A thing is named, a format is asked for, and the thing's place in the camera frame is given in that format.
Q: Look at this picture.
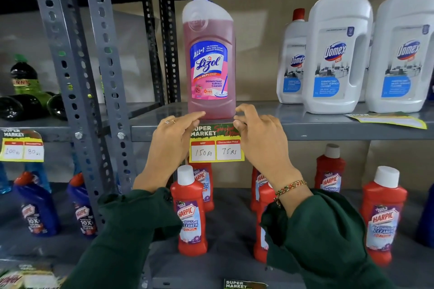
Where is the person's left hand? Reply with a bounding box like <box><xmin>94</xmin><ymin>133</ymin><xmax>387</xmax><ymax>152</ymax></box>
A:
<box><xmin>132</xmin><ymin>111</ymin><xmax>206</xmax><ymax>195</ymax></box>

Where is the brown cardboard backing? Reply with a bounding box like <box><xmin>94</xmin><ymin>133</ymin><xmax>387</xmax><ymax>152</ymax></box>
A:
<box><xmin>174</xmin><ymin>0</ymin><xmax>434</xmax><ymax>195</ymax></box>

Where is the light blue spray bottle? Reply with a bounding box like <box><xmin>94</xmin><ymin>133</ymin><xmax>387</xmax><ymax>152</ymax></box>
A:
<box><xmin>24</xmin><ymin>161</ymin><xmax>52</xmax><ymax>194</ymax></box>
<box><xmin>0</xmin><ymin>161</ymin><xmax>13</xmax><ymax>195</ymax></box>

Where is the blue toilet cleaner bottle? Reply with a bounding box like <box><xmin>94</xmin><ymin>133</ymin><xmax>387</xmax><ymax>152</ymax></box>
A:
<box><xmin>416</xmin><ymin>183</ymin><xmax>434</xmax><ymax>249</ymax></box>
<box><xmin>14</xmin><ymin>172</ymin><xmax>62</xmax><ymax>237</ymax></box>
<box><xmin>66</xmin><ymin>172</ymin><xmax>98</xmax><ymax>237</ymax></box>

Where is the person's right hand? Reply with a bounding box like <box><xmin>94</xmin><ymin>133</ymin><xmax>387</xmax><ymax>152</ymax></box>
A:
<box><xmin>233</xmin><ymin>103</ymin><xmax>307</xmax><ymax>198</ymax></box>

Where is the group of red cleaner bottles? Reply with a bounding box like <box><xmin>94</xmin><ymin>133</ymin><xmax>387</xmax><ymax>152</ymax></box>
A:
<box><xmin>170</xmin><ymin>143</ymin><xmax>408</xmax><ymax>268</ymax></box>

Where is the dark bottle green cap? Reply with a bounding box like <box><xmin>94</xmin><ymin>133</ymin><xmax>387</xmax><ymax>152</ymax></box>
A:
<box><xmin>9</xmin><ymin>54</ymin><xmax>53</xmax><ymax>105</ymax></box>

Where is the person's left forearm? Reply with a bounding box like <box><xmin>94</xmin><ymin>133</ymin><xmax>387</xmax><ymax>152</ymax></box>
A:
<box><xmin>62</xmin><ymin>177</ymin><xmax>184</xmax><ymax>289</ymax></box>

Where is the person's right forearm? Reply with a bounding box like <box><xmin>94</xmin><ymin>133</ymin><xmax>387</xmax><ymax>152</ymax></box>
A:
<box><xmin>260</xmin><ymin>180</ymin><xmax>398</xmax><ymax>289</ymax></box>

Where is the pink floor cleaner bottle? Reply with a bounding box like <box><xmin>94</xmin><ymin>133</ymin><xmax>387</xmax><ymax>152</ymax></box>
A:
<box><xmin>182</xmin><ymin>0</ymin><xmax>237</xmax><ymax>120</ymax></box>

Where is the printed white packet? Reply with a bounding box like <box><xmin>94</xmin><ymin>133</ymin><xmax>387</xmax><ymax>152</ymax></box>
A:
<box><xmin>0</xmin><ymin>263</ymin><xmax>66</xmax><ymax>289</ymax></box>

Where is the braided thread bracelet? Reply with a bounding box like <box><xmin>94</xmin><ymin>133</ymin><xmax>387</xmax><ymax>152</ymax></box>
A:
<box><xmin>274</xmin><ymin>180</ymin><xmax>308</xmax><ymax>207</ymax></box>

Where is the grey metal shelving rack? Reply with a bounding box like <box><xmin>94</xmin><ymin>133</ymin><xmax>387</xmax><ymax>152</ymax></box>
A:
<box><xmin>0</xmin><ymin>0</ymin><xmax>117</xmax><ymax>266</ymax></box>
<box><xmin>81</xmin><ymin>0</ymin><xmax>434</xmax><ymax>289</ymax></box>

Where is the white cleaner bottle red cap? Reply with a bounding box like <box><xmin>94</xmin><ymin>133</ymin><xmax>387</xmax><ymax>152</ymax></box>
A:
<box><xmin>276</xmin><ymin>8</ymin><xmax>309</xmax><ymax>104</ymax></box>
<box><xmin>365</xmin><ymin>0</ymin><xmax>434</xmax><ymax>114</ymax></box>
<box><xmin>301</xmin><ymin>0</ymin><xmax>374</xmax><ymax>115</ymax></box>

